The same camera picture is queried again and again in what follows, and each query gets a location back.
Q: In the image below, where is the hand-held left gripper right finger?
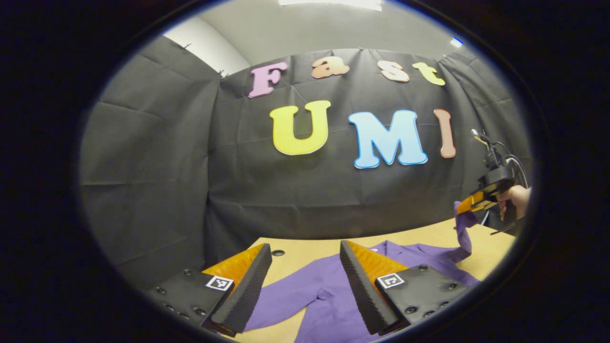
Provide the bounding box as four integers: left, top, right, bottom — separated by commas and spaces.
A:
339, 240, 472, 336

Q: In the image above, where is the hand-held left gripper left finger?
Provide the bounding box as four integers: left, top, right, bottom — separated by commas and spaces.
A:
145, 243, 273, 338

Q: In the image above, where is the purple knit shirt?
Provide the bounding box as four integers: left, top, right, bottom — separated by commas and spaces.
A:
245, 201, 479, 343

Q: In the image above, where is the black backdrop cloth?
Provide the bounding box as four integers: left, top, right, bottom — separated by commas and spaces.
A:
79, 36, 532, 291

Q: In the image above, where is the ceiling light panel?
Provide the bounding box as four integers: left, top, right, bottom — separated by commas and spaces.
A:
279, 0, 383, 11

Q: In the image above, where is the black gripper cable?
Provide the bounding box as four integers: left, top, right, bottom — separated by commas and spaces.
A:
491, 141, 529, 189

